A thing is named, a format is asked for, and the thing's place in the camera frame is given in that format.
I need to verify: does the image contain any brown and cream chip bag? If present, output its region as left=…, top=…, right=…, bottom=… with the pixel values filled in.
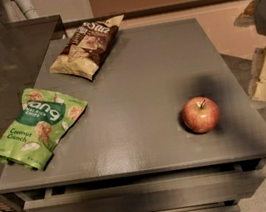
left=50, top=15, right=124, bottom=81

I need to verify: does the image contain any red apple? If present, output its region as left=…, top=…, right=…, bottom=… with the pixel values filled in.
left=182, top=96, right=220, bottom=134

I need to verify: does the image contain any upper grey drawer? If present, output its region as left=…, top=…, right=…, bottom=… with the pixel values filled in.
left=24, top=164, right=266, bottom=212

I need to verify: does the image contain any white pipe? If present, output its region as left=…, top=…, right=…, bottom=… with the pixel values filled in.
left=14, top=0, right=39, bottom=19

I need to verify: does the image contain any green rice chip bag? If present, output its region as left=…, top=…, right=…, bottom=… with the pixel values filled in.
left=0, top=88, right=88, bottom=170

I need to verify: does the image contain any grey side counter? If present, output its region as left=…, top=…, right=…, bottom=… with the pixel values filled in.
left=0, top=15, right=65, bottom=177

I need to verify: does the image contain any grey drawer cabinet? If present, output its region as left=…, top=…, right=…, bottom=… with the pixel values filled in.
left=0, top=19, right=266, bottom=205

